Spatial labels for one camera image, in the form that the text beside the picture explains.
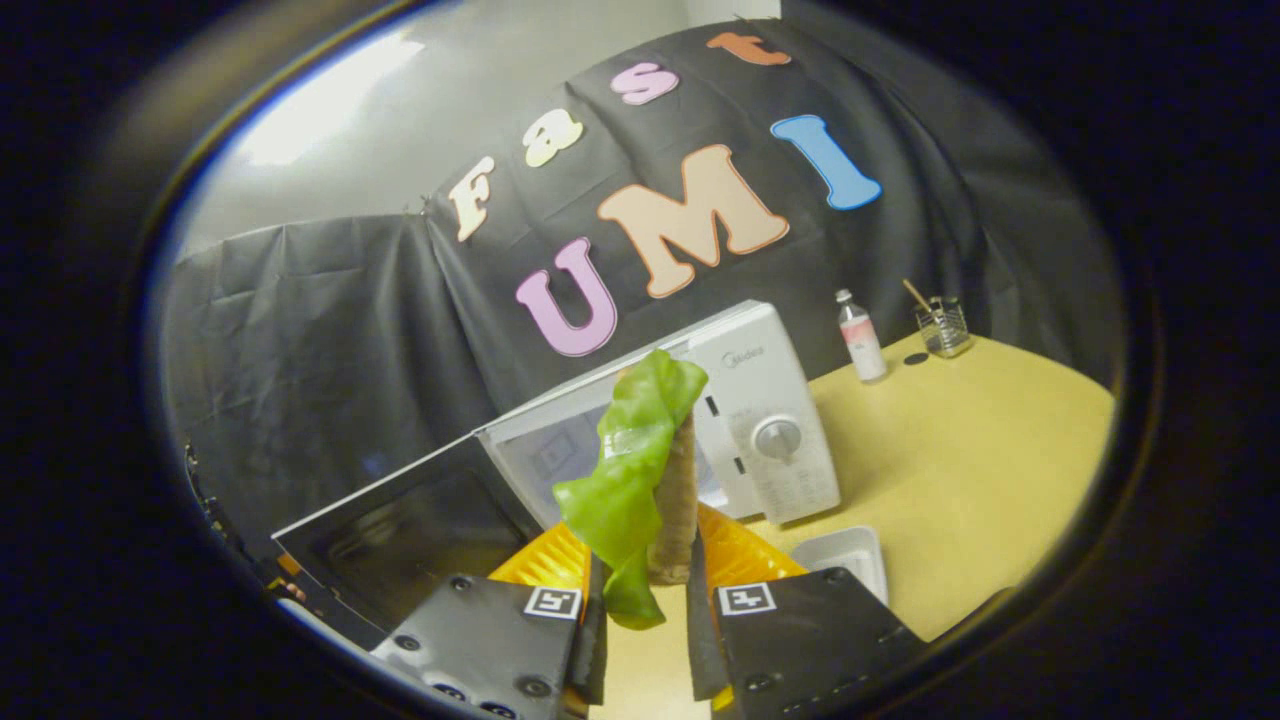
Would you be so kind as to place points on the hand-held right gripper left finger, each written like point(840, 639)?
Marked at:
point(594, 660)

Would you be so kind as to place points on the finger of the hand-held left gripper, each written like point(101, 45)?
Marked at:
point(285, 566)

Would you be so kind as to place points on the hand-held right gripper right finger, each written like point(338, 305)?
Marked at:
point(703, 650)

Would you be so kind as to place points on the sandwich with green lettuce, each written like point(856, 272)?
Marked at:
point(630, 470)

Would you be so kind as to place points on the white microwave oven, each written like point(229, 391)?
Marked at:
point(770, 400)

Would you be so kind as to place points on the white plastic tray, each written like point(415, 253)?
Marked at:
point(840, 555)

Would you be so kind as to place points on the black backdrop cloth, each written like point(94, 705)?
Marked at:
point(320, 330)

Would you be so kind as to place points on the clear bottle with pink label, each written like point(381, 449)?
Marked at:
point(862, 345)

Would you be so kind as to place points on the wooden stick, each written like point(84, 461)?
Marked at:
point(916, 293)

